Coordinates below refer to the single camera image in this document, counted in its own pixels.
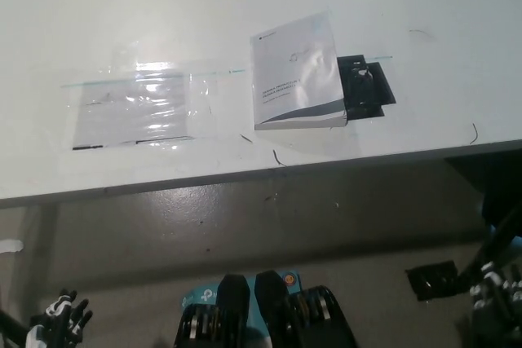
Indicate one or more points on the white grey paperback book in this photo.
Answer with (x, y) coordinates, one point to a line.
(293, 75)

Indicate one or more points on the white floor tape piece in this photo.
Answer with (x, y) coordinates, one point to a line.
(9, 245)

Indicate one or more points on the black desk leg frame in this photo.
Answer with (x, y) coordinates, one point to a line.
(495, 185)

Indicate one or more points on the black flat plastic part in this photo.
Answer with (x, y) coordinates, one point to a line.
(365, 87)

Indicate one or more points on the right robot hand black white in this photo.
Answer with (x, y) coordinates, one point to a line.
(495, 299)

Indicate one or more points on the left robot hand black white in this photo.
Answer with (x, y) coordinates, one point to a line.
(57, 317)

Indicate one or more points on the clear plastic sleeve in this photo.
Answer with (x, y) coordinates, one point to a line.
(204, 91)

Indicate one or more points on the clear plastic zip bag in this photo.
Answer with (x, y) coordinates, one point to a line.
(130, 115)

